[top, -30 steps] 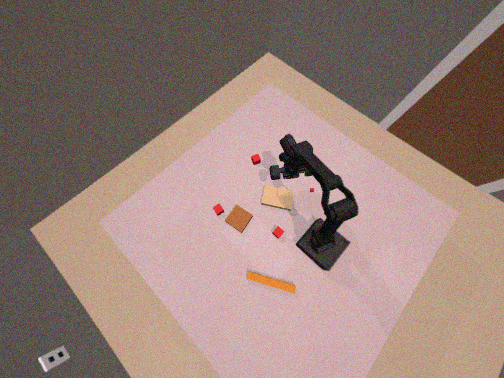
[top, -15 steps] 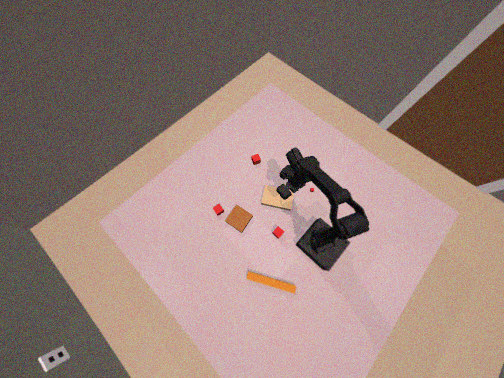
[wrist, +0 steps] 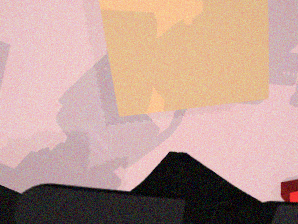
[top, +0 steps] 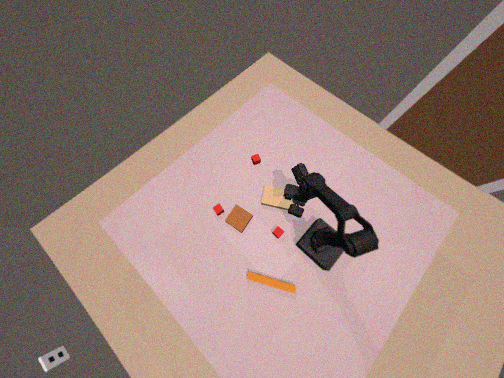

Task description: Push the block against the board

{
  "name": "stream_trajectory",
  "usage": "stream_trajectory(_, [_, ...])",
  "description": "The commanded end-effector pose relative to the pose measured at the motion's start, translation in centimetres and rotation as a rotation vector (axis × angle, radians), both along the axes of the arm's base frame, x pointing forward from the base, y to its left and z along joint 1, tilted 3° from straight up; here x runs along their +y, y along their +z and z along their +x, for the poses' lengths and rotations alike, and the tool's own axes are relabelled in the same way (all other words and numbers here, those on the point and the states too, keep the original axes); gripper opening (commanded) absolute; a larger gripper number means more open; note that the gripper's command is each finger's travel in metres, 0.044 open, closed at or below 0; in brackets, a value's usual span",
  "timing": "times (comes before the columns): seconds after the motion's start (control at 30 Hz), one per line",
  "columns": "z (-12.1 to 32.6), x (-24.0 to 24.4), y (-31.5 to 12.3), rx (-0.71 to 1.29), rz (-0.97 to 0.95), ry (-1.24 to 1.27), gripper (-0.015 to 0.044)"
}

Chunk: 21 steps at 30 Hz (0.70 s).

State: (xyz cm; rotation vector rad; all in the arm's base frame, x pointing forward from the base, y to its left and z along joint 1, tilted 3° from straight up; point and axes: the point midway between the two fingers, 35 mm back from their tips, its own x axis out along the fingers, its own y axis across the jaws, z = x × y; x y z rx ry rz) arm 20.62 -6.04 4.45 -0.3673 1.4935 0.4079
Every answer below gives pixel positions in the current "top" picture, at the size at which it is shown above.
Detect brown rectangular block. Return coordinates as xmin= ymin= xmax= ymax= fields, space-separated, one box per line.
xmin=225 ymin=204 xmax=253 ymax=233

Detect red cube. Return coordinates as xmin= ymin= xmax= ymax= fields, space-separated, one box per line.
xmin=213 ymin=204 xmax=224 ymax=216
xmin=251 ymin=154 xmax=261 ymax=165
xmin=272 ymin=226 xmax=284 ymax=238

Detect orange flat bar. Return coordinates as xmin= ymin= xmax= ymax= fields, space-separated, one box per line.
xmin=247 ymin=271 xmax=296 ymax=294

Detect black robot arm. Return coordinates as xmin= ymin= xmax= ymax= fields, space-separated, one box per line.
xmin=283 ymin=163 xmax=379 ymax=258

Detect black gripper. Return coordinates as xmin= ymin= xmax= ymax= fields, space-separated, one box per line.
xmin=288 ymin=189 xmax=310 ymax=218

